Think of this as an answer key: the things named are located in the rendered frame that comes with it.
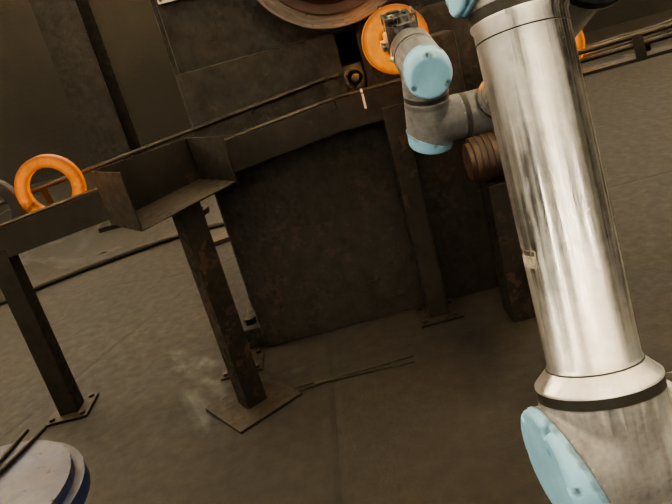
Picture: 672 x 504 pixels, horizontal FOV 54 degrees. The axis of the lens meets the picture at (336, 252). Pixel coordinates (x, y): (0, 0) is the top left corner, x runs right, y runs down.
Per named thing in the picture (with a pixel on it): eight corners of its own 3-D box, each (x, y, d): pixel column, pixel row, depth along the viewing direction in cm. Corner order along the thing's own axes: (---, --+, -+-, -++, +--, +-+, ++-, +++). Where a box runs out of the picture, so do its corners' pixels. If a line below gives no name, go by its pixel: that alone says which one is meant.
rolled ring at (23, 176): (83, 224, 186) (86, 221, 189) (84, 159, 180) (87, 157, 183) (14, 218, 183) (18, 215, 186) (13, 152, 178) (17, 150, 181)
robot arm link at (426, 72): (408, 107, 125) (403, 56, 120) (395, 84, 136) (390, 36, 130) (457, 97, 126) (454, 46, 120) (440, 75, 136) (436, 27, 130)
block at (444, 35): (435, 121, 190) (418, 36, 182) (462, 114, 190) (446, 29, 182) (443, 126, 180) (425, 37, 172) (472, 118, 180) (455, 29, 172)
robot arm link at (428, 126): (469, 150, 134) (467, 92, 127) (415, 163, 133) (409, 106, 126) (454, 132, 141) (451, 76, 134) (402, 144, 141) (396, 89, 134)
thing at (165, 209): (188, 420, 181) (90, 171, 157) (266, 373, 194) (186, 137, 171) (223, 446, 165) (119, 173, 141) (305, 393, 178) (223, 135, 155)
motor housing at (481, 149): (491, 309, 195) (457, 134, 178) (564, 290, 195) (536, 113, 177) (505, 328, 183) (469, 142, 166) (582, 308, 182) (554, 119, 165)
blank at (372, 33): (351, 21, 155) (352, 20, 151) (412, -7, 153) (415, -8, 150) (375, 83, 159) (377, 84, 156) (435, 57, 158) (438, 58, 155)
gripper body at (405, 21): (411, 4, 143) (424, 19, 133) (417, 42, 148) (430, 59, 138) (377, 13, 144) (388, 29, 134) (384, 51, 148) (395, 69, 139)
